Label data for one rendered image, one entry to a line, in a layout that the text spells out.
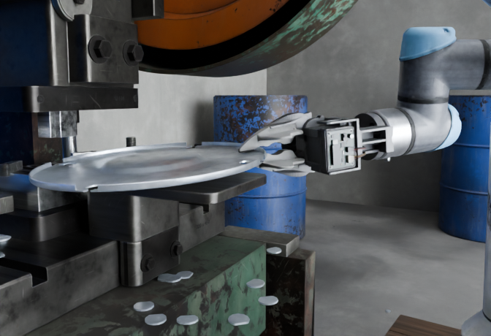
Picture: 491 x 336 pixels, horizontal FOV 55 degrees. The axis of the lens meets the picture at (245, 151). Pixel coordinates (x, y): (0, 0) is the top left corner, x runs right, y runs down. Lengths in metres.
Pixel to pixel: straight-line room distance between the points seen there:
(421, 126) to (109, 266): 0.48
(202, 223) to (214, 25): 0.39
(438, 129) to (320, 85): 3.22
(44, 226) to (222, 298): 0.25
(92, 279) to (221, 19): 0.55
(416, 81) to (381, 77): 3.09
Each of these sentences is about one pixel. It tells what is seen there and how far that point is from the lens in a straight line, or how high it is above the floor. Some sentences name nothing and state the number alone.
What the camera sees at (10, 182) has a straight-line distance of 0.68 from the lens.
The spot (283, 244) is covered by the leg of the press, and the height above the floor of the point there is 0.64.
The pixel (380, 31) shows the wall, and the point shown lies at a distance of 3.88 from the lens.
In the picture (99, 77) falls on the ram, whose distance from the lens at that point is 0.61.
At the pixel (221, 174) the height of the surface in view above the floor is 0.80.
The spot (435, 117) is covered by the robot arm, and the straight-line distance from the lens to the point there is 0.76.
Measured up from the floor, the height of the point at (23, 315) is 0.67.
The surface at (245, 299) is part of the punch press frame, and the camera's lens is 0.73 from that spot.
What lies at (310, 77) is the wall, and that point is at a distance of 3.99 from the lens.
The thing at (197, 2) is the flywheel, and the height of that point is 1.07.
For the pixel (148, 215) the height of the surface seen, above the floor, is 0.73.
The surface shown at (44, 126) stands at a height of 0.84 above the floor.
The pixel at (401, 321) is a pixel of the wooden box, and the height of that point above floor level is 0.35.
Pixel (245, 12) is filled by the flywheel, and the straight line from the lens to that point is 0.91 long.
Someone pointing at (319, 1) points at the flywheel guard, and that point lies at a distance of 0.84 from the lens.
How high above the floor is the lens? 0.88
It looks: 7 degrees down
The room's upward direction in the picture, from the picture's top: straight up
